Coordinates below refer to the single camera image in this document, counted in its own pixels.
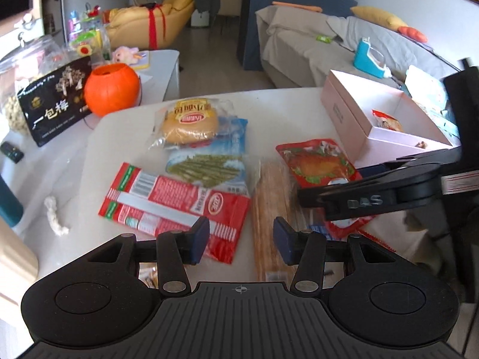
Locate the yellow bun packet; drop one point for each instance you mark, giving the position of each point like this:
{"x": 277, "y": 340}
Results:
{"x": 191, "y": 123}

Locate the white bin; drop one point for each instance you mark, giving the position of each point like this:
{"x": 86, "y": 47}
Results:
{"x": 200, "y": 18}

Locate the white twisted tissue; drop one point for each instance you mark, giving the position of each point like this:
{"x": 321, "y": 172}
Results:
{"x": 56, "y": 218}

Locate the clear plastic jar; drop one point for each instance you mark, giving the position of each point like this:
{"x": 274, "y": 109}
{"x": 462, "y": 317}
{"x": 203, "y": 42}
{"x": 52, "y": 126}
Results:
{"x": 26, "y": 60}

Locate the red white snack packet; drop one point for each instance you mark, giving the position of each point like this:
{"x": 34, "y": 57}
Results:
{"x": 168, "y": 202}

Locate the white side table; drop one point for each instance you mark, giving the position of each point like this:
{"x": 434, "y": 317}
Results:
{"x": 164, "y": 67}

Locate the orange pumpkin bucket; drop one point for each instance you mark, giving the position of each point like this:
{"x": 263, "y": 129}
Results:
{"x": 112, "y": 88}

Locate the yellow pillow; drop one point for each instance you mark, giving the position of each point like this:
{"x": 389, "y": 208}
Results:
{"x": 378, "y": 17}

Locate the orange pillow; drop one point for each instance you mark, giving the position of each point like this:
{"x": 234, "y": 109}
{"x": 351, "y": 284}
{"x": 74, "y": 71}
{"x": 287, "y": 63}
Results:
{"x": 413, "y": 34}

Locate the red roast chicken packet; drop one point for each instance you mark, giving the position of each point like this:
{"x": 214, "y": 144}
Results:
{"x": 314, "y": 162}

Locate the pink plush toy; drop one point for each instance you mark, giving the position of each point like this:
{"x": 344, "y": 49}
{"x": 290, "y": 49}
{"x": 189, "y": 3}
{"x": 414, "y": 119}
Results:
{"x": 123, "y": 55}

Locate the light wooden board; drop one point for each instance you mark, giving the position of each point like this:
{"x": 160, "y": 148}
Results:
{"x": 15, "y": 261}

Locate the small red snack packet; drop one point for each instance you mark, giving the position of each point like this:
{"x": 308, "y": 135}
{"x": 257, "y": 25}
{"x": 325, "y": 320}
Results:
{"x": 387, "y": 121}

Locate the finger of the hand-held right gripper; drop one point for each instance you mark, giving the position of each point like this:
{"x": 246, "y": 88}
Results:
{"x": 348, "y": 202}
{"x": 423, "y": 159}

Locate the yellow lounge chair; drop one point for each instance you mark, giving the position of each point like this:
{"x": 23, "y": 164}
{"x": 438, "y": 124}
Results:
{"x": 176, "y": 11}

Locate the yellow book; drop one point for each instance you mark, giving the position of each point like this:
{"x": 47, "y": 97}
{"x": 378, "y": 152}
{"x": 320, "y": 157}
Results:
{"x": 144, "y": 61}

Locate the blue packet of green sticks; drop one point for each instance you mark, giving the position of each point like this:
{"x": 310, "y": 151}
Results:
{"x": 209, "y": 168}

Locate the grey sofa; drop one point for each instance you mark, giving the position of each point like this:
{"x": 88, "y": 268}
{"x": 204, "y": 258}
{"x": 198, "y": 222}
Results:
{"x": 299, "y": 52}

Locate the teal bottle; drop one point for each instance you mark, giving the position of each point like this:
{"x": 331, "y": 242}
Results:
{"x": 7, "y": 202}

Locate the dark remote control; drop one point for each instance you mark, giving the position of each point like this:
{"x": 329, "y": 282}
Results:
{"x": 11, "y": 152}

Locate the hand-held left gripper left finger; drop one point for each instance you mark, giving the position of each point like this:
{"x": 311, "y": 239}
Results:
{"x": 200, "y": 240}

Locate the pink cardboard box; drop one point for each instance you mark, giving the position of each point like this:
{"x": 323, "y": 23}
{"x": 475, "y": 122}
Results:
{"x": 351, "y": 97}

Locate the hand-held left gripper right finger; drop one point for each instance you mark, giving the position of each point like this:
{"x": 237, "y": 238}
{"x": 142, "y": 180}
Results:
{"x": 281, "y": 240}

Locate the clear jar of colourful toys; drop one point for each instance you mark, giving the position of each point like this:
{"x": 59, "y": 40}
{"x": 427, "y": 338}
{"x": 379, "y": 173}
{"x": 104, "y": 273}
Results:
{"x": 88, "y": 33}

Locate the red ribbon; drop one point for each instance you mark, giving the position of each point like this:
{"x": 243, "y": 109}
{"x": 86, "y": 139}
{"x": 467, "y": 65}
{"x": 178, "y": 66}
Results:
{"x": 152, "y": 26}

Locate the black snack bag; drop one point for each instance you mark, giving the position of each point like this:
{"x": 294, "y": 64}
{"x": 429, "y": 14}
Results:
{"x": 52, "y": 108}

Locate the long clear biscuit packet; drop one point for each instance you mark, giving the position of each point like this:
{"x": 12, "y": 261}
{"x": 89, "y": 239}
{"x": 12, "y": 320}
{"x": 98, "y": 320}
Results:
{"x": 271, "y": 209}

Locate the long orange carrot plush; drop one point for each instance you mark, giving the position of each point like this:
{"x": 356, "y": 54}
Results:
{"x": 297, "y": 6}

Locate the colourful children's book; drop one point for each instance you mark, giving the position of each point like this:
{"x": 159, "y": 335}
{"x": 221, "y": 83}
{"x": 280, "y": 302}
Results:
{"x": 426, "y": 86}

